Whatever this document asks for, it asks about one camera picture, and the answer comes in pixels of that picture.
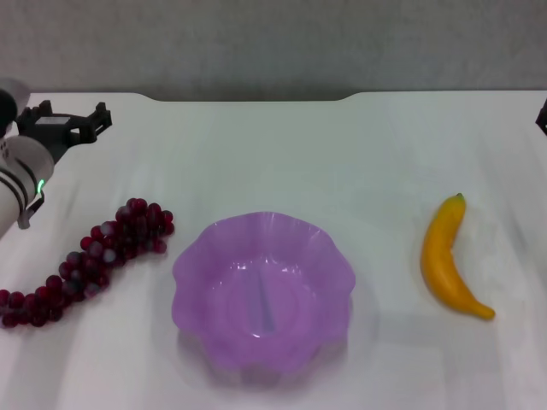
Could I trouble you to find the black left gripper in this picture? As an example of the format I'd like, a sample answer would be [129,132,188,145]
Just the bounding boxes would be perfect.
[15,99,114,166]

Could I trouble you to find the purple wavy plastic bowl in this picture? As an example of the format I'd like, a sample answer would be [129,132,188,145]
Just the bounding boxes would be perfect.
[171,210,356,382]

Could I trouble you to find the yellow banana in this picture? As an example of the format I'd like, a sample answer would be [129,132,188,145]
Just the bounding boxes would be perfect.
[420,192,497,321]

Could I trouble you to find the red grape bunch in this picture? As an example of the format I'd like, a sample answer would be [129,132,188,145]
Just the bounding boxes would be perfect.
[0,197,175,329]

